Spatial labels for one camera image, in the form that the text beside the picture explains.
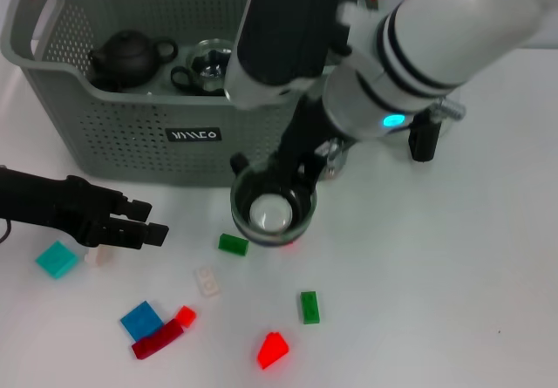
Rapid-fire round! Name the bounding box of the grey perforated storage bin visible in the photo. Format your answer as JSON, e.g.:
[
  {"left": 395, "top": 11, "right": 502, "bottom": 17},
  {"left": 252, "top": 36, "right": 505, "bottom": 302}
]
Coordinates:
[{"left": 0, "top": 0, "right": 389, "bottom": 187}]

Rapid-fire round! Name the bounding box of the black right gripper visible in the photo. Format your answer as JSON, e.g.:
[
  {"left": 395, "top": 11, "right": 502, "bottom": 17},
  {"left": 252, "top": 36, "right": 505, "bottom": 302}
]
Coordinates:
[{"left": 267, "top": 93, "right": 346, "bottom": 192}]

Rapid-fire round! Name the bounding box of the blue toy brick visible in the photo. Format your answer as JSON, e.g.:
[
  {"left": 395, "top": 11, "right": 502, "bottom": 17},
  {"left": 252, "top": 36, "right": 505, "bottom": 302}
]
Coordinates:
[{"left": 120, "top": 300, "right": 163, "bottom": 339}]

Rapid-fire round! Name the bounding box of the black clay teapot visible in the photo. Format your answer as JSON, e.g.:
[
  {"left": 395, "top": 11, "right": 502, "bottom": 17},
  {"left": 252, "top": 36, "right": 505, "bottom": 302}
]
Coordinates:
[{"left": 88, "top": 29, "right": 180, "bottom": 88}]

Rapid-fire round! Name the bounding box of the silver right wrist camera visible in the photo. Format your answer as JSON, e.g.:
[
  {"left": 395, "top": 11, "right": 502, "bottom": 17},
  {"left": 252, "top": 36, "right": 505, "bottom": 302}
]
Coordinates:
[{"left": 224, "top": 0, "right": 352, "bottom": 110}]

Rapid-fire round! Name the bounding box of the teal toy brick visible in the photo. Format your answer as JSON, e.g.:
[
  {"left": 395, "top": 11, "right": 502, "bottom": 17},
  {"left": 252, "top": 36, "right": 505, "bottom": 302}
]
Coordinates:
[{"left": 34, "top": 239, "right": 79, "bottom": 281}]

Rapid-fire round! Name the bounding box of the green toy brick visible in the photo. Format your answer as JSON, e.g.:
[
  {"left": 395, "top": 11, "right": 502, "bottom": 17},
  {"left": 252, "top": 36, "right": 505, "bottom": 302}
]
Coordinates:
[
  {"left": 217, "top": 233, "right": 250, "bottom": 256},
  {"left": 298, "top": 290, "right": 323, "bottom": 326}
]

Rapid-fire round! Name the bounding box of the glass carafe black lid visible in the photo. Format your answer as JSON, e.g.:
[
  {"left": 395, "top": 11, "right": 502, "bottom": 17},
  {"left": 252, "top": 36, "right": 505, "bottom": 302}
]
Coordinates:
[{"left": 407, "top": 95, "right": 466, "bottom": 163}]

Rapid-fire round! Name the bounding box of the small orange-red toy brick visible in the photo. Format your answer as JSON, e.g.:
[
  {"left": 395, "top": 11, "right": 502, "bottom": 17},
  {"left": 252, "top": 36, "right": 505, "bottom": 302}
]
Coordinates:
[{"left": 175, "top": 304, "right": 198, "bottom": 328}]

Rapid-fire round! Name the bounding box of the dark red long brick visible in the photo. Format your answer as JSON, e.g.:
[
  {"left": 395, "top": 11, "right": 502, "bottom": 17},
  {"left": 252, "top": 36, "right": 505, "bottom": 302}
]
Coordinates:
[{"left": 131, "top": 319, "right": 183, "bottom": 359}]

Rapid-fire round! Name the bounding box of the clear white toy brick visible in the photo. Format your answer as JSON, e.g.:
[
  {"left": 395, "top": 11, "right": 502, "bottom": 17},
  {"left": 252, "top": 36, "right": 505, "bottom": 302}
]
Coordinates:
[{"left": 194, "top": 265, "right": 221, "bottom": 298}]

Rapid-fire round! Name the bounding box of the pale pink toy brick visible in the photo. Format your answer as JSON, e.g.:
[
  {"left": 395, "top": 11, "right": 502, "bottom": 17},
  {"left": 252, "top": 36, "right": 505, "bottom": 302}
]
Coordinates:
[{"left": 85, "top": 246, "right": 115, "bottom": 268}]

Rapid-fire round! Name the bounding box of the glass teacup black sleeve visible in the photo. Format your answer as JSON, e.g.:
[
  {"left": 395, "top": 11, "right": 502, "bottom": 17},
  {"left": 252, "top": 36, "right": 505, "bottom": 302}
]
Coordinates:
[
  {"left": 229, "top": 152, "right": 317, "bottom": 249},
  {"left": 169, "top": 38, "right": 236, "bottom": 98}
]

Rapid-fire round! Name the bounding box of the red sloped toy brick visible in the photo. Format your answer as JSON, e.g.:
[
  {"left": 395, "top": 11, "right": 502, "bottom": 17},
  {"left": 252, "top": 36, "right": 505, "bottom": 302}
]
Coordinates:
[{"left": 256, "top": 331, "right": 290, "bottom": 370}]

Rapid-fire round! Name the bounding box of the right gripper cable connector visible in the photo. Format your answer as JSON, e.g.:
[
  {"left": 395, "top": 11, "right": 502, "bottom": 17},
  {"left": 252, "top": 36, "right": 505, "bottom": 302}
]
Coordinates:
[{"left": 390, "top": 98, "right": 466, "bottom": 135}]

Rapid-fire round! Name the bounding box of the clear grey cable plug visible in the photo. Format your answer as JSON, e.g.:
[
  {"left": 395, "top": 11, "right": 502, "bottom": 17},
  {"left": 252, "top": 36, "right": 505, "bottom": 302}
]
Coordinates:
[{"left": 324, "top": 138, "right": 346, "bottom": 179}]

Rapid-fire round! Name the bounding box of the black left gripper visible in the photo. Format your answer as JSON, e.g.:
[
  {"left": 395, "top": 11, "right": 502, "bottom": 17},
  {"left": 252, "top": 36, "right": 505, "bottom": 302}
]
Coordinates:
[{"left": 0, "top": 166, "right": 170, "bottom": 251}]

